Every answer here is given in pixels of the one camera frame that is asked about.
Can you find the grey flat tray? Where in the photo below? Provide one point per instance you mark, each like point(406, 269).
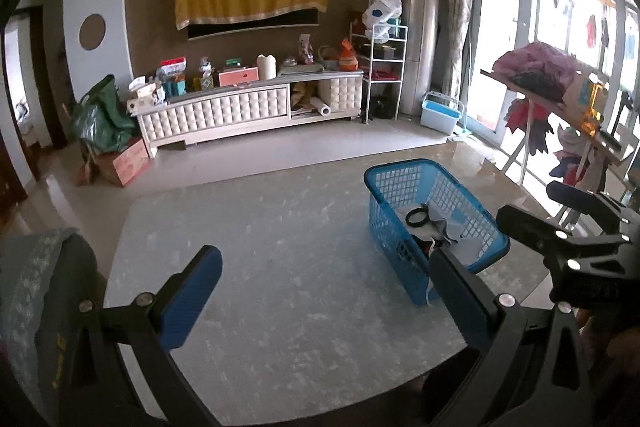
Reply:
point(300, 69)

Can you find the white tissue box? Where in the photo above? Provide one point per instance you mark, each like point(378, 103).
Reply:
point(142, 86)

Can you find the orange bag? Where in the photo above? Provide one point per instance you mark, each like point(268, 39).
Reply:
point(348, 57)

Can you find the white tufted television cabinet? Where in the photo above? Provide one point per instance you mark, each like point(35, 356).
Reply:
point(220, 117)

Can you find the red and white snack bag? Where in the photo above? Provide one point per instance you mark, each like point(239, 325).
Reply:
point(173, 68)

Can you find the blue and white bucket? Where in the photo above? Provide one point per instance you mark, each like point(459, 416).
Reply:
point(440, 117)

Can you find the brown wooden doorway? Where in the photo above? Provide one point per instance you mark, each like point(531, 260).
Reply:
point(47, 82)

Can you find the white and blue carton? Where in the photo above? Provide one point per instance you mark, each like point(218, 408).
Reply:
point(580, 99)

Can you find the brown paper bag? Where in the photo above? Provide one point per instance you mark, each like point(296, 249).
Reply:
point(301, 94)

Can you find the white paper roll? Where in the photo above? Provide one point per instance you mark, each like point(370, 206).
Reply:
point(321, 106)

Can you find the pink storage box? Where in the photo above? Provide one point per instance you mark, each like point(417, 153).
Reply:
point(239, 77)

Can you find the white cloth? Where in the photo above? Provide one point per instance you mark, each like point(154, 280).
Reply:
point(472, 252)
point(442, 227)

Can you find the white and blue plastic bags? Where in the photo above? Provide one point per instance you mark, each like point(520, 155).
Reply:
point(382, 12)

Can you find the glass sliding door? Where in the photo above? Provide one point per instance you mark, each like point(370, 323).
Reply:
point(500, 32)

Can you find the pink clothes pile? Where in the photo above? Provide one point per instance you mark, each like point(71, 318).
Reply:
point(537, 67)

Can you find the wicker basket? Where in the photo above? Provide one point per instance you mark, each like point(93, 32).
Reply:
point(328, 59)

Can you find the red printed cardboard box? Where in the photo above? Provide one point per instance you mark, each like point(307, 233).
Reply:
point(127, 164)

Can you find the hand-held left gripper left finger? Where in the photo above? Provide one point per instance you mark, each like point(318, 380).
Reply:
point(192, 297)

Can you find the red hanging garment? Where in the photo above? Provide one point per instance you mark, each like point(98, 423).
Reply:
point(525, 122)

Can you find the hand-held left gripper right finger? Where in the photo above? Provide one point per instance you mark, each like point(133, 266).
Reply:
point(457, 302)

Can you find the mixed hanging clothes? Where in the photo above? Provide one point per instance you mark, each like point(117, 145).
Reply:
point(570, 157)

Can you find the black bag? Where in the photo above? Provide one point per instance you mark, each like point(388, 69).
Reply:
point(383, 109)

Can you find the green shopping bag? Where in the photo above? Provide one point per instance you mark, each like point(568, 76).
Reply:
point(100, 117)

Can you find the white standing air conditioner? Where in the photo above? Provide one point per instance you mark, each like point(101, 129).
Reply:
point(419, 27)

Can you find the blue plastic basket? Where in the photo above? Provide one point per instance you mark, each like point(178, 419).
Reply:
point(390, 217)

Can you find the white metal shelf rack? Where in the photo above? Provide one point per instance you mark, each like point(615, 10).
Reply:
point(382, 79)

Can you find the clear gift bag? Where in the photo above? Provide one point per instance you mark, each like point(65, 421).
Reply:
point(306, 49)

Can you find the patterned beige curtain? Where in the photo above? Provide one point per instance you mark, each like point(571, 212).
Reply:
point(456, 7)

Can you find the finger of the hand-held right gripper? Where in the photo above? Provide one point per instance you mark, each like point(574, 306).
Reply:
point(530, 224)
point(580, 199)

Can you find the black television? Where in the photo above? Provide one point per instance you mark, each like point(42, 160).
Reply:
point(250, 27)

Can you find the grey patterned cloth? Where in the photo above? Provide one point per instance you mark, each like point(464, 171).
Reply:
point(25, 307)

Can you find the white clothes drying rack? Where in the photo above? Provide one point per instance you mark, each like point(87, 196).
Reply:
point(530, 142)

